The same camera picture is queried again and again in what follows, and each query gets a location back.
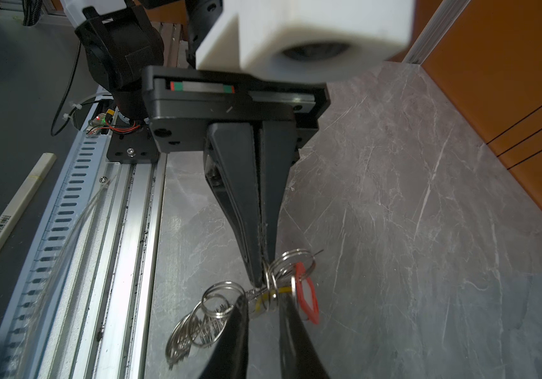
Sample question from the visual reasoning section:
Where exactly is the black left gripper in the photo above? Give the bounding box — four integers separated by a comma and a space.
141, 66, 331, 287

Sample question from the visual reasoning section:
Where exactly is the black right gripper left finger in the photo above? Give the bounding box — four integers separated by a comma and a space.
200, 295, 250, 379

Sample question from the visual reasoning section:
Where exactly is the white barcode label strip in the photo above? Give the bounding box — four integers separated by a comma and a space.
0, 153, 57, 252

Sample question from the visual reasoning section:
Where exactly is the aluminium corner post left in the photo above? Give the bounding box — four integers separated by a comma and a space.
402, 0, 470, 65

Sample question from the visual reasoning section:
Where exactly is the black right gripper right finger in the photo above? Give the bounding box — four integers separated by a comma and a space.
279, 295, 329, 378

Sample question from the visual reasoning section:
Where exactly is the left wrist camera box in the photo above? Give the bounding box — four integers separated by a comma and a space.
195, 1, 416, 84

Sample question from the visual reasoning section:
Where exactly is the red key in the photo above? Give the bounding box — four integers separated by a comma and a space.
291, 262, 320, 325

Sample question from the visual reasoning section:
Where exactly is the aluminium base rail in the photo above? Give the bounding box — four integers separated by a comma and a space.
0, 92, 167, 378

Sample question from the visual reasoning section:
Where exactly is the metal key holder with rings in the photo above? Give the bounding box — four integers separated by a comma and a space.
165, 249, 317, 370

